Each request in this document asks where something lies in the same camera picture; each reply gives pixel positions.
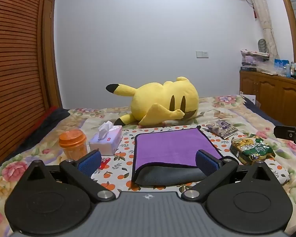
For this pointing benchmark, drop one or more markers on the white orange-print cloth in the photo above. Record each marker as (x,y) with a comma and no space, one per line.
(125,153)

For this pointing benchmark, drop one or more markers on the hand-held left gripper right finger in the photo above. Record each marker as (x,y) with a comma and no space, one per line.
(207,162)

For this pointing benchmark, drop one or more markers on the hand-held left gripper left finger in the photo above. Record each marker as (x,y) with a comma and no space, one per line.
(90,162)

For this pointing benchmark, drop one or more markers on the clear plastic bag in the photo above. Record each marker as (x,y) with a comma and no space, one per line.
(267,68)

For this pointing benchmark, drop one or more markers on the lilac tissue box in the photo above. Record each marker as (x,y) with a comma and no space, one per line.
(108,142)

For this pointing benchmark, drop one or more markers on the white wall switch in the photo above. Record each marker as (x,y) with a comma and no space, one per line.
(202,54)

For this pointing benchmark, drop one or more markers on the purple towel with grey underside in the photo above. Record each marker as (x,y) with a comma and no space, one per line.
(172,145)

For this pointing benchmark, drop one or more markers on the wooden louvered wardrobe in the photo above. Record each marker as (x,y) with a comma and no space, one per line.
(14,66)

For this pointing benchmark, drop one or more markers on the white cardboard box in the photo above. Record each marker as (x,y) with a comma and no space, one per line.
(248,99)

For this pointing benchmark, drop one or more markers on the purple snack packet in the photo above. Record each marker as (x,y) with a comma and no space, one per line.
(222,127)

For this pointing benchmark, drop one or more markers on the orange lidded plastic cup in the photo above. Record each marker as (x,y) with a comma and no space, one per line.
(72,144)

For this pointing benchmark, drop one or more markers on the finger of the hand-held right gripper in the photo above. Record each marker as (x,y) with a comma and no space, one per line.
(286,131)

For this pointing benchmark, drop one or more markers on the small red packet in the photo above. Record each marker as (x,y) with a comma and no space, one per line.
(103,163)

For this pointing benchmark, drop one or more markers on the wooden cabinet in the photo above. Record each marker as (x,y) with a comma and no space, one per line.
(273,98)

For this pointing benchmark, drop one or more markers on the green noodle packet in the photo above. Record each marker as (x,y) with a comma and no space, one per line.
(251,149)

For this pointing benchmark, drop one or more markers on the yellow plush toy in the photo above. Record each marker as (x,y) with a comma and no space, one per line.
(160,103)

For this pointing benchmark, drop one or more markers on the grey round fan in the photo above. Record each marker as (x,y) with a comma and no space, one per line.
(262,45)

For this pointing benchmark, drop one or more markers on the group of toiletry bottles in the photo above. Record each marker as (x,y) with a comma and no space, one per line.
(294,68)

